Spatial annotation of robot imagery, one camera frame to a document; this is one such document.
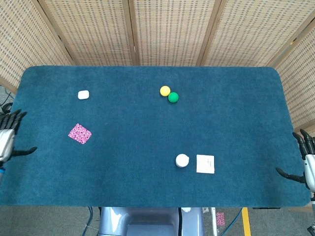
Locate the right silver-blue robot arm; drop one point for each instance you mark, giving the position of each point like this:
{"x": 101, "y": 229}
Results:
{"x": 313, "y": 199}

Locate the white table leg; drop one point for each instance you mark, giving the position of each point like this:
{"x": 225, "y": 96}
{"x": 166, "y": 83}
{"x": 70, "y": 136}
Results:
{"x": 214, "y": 221}

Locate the blue-grey robot torso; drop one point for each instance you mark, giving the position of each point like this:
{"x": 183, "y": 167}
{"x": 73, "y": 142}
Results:
{"x": 147, "y": 221}

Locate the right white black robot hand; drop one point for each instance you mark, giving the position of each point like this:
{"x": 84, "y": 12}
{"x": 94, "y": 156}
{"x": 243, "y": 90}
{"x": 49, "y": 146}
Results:
{"x": 309, "y": 169}

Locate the blue carpet table cover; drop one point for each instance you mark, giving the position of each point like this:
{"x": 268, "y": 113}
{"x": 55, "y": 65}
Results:
{"x": 147, "y": 123}

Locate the green foam ball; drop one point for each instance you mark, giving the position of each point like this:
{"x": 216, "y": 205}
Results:
{"x": 173, "y": 97}

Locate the white earbuds case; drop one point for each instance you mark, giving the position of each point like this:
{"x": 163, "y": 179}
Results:
{"x": 83, "y": 95}

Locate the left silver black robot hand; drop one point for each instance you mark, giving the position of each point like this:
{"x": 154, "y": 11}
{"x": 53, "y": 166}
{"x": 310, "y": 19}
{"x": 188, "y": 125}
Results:
{"x": 6, "y": 142}

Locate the yellow foam ball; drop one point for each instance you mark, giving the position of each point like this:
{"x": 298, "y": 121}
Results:
{"x": 165, "y": 90}

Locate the white round cap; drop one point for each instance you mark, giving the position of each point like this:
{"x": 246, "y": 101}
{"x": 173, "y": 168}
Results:
{"x": 181, "y": 160}

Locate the pale yellow sticky note pad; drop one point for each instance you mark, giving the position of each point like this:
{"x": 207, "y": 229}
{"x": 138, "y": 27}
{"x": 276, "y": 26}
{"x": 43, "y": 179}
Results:
{"x": 205, "y": 164}

